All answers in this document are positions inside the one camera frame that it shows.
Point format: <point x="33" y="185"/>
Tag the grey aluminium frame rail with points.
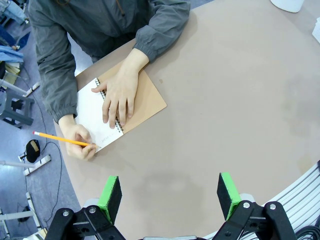
<point x="295" y="197"/>

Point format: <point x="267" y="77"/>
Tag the white lidded trash can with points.
<point x="287" y="5"/>

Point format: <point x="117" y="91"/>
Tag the yellow pencil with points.
<point x="57" y="138"/>

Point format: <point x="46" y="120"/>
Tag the person left forearm grey sleeve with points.
<point x="160" y="32"/>

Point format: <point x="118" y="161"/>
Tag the person left hand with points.
<point x="120" y="95"/>

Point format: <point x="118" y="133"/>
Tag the white pole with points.
<point x="15" y="163"/>

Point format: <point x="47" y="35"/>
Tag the beige book stack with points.
<point x="11" y="72"/>

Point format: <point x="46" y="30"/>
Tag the grey step stool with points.
<point x="15" y="110"/>

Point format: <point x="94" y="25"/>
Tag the spiral notebook brown cover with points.
<point x="147" y="100"/>

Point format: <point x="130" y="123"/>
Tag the person right hand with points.
<point x="75" y="132"/>

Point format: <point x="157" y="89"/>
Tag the white floor bar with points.
<point x="32" y="89"/>
<point x="37" y="165"/>

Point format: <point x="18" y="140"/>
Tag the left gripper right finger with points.
<point x="226" y="195"/>

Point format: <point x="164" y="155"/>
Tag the person right forearm grey sleeve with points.
<point x="55" y="82"/>

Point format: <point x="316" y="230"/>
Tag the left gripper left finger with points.
<point x="112" y="200"/>

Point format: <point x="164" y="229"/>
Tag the white metal frame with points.
<point x="15" y="215"/>

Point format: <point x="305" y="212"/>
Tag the seated person grey jacket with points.
<point x="95" y="25"/>

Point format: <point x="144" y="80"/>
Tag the black pouch with tape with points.
<point x="32" y="151"/>

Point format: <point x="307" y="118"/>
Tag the blue cloth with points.
<point x="10" y="53"/>

